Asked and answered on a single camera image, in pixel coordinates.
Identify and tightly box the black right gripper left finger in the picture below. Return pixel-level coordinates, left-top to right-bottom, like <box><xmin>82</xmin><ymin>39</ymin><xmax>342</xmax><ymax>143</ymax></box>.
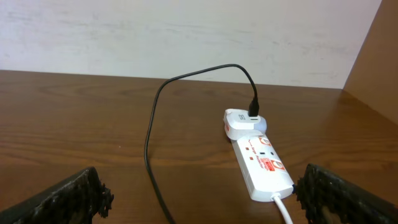
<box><xmin>1</xmin><ymin>167</ymin><xmax>114</xmax><ymax>224</ymax></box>

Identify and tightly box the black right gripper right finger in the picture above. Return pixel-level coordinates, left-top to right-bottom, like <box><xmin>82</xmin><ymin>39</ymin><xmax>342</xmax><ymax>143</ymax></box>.
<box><xmin>293</xmin><ymin>164</ymin><xmax>397</xmax><ymax>223</ymax></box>

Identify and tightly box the black USB charging cable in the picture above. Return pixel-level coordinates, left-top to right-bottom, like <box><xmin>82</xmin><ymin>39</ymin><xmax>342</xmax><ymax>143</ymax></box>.
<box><xmin>144</xmin><ymin>63</ymin><xmax>261</xmax><ymax>224</ymax></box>

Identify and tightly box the white power strip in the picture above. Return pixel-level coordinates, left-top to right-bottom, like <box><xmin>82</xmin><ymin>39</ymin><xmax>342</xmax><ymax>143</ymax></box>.
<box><xmin>231</xmin><ymin>135</ymin><xmax>294</xmax><ymax>202</ymax></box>

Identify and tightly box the brown cardboard panel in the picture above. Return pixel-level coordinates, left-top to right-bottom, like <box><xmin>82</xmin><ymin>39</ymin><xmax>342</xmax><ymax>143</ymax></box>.
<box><xmin>344</xmin><ymin>0</ymin><xmax>397</xmax><ymax>123</ymax></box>

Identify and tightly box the white power strip cord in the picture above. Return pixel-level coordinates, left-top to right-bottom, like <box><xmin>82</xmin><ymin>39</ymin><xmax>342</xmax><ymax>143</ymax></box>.
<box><xmin>271</xmin><ymin>193</ymin><xmax>294</xmax><ymax>224</ymax></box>

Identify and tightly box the white USB wall charger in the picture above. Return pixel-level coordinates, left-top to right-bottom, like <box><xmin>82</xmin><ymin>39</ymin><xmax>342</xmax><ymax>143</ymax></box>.
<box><xmin>223</xmin><ymin>109</ymin><xmax>267</xmax><ymax>141</ymax></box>

